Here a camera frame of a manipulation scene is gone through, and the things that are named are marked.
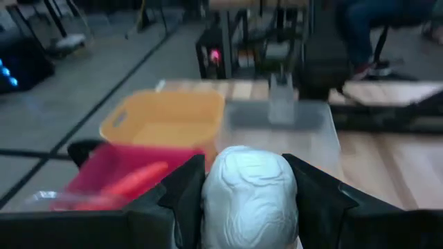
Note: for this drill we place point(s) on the person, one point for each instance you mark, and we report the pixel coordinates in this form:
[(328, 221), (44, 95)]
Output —
[(360, 31)]

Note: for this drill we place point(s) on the black device with blue lights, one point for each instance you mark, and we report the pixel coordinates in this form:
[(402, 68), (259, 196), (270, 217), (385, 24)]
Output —
[(20, 65)]

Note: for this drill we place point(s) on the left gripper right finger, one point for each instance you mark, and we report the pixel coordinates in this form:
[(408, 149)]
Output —
[(322, 207)]

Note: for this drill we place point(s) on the black computer tower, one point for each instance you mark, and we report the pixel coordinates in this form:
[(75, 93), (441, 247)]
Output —
[(212, 55)]

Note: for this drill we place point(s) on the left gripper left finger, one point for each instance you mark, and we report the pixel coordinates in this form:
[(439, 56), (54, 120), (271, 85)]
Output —
[(180, 193)]

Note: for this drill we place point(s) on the white garlic bulb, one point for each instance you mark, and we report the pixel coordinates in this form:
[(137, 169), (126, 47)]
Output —
[(249, 200)]

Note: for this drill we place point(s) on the black table bracket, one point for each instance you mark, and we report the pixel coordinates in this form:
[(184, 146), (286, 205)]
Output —
[(83, 150)]

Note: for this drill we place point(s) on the black metal table frame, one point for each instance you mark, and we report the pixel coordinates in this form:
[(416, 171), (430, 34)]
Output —
[(380, 117)]

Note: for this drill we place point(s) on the red plastic basket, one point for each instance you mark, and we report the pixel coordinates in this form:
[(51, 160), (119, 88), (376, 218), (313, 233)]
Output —
[(104, 162)]

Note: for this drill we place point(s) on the orange plastic basket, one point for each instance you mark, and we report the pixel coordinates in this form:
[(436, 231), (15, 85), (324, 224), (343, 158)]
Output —
[(166, 117)]

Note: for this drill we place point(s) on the black metal workbench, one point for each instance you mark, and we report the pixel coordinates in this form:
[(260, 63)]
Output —
[(259, 34)]

